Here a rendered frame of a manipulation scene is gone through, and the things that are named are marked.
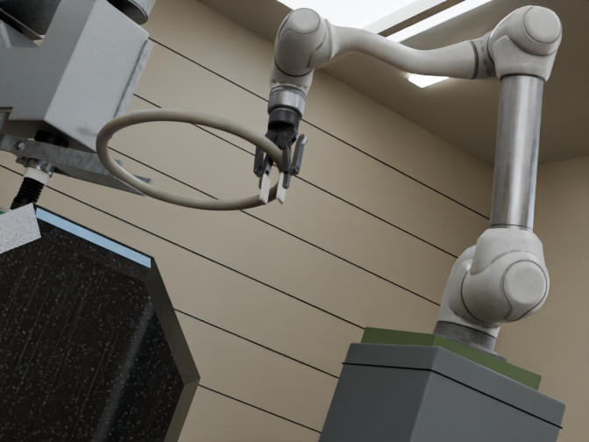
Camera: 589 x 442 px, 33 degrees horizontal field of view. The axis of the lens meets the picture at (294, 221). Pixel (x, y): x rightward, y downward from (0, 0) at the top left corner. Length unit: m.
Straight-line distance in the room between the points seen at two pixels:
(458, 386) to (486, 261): 0.29
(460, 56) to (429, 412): 0.91
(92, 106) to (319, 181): 6.08
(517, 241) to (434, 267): 7.21
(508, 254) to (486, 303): 0.12
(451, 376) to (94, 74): 1.40
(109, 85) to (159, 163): 5.35
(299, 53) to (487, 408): 0.92
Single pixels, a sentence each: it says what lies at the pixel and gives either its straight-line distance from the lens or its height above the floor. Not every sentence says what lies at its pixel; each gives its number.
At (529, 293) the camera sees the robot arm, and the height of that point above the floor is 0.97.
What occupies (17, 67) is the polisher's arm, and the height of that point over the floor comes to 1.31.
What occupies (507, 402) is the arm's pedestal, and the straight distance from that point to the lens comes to 2.41.
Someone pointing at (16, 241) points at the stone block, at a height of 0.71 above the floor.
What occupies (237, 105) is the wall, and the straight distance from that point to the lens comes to 8.74.
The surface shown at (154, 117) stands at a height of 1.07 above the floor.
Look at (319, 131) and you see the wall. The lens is 9.05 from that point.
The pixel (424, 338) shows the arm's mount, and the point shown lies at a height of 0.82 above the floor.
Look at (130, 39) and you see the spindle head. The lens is 3.11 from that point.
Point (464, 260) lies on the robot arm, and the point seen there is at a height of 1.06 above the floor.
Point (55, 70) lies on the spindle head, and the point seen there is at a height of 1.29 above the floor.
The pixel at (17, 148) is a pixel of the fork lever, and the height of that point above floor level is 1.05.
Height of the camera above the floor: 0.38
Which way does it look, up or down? 15 degrees up
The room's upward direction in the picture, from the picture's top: 20 degrees clockwise
